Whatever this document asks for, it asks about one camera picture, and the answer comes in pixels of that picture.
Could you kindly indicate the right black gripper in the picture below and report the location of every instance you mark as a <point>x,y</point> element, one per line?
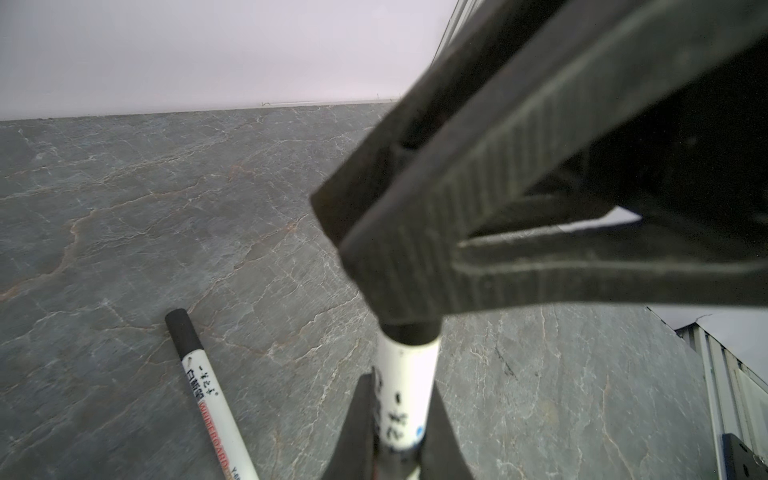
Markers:
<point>694,162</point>

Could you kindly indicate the white marker pen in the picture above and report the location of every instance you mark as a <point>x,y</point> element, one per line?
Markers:
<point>404,371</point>
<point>220,424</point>

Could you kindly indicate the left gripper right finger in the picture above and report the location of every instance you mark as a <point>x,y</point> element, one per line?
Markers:
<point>441,457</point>

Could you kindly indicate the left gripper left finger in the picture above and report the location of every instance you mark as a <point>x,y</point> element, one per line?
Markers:
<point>353,455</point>

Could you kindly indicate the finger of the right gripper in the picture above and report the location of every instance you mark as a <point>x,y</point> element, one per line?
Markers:
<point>591,67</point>
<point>481,47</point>

